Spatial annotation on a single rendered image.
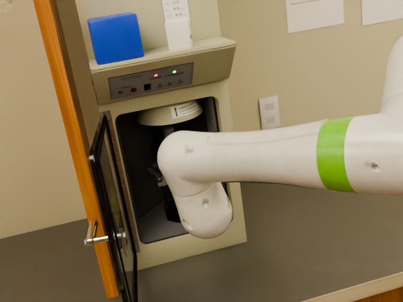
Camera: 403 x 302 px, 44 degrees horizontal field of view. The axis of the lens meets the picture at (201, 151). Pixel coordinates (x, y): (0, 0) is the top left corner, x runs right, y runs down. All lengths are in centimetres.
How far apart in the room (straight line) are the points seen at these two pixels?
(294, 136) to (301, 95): 102
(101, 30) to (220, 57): 27
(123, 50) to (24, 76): 61
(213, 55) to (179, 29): 9
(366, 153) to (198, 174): 32
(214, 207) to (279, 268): 37
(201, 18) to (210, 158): 43
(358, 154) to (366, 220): 77
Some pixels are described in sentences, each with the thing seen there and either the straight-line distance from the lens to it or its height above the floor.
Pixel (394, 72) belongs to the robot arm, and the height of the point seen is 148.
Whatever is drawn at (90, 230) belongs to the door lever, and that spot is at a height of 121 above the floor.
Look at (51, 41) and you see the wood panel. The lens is 108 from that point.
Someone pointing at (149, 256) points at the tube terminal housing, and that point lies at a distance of 135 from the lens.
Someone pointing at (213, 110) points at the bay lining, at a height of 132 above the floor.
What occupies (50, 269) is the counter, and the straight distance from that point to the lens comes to 149.
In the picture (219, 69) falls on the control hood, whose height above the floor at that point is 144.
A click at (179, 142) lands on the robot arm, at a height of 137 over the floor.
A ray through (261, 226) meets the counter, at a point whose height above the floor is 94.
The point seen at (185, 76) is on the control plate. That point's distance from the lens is 114.
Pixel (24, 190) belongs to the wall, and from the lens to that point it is 172.
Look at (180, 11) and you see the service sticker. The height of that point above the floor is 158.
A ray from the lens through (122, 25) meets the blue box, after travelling 106.
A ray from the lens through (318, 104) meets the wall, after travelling 184.
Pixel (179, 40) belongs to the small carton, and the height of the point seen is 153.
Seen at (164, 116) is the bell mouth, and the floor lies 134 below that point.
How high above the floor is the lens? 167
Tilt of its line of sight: 20 degrees down
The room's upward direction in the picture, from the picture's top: 9 degrees counter-clockwise
